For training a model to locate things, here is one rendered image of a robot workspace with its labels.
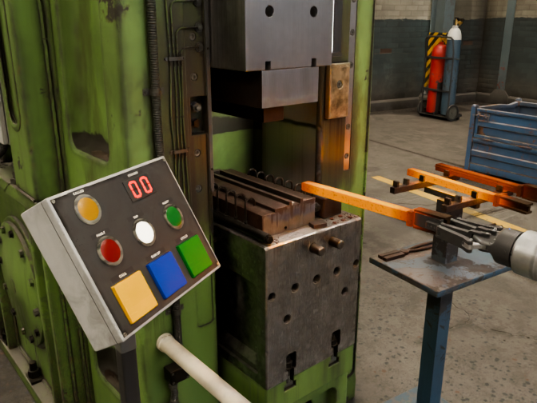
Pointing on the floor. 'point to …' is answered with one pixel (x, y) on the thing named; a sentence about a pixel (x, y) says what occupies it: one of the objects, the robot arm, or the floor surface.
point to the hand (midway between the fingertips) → (431, 221)
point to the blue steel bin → (503, 141)
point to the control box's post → (128, 371)
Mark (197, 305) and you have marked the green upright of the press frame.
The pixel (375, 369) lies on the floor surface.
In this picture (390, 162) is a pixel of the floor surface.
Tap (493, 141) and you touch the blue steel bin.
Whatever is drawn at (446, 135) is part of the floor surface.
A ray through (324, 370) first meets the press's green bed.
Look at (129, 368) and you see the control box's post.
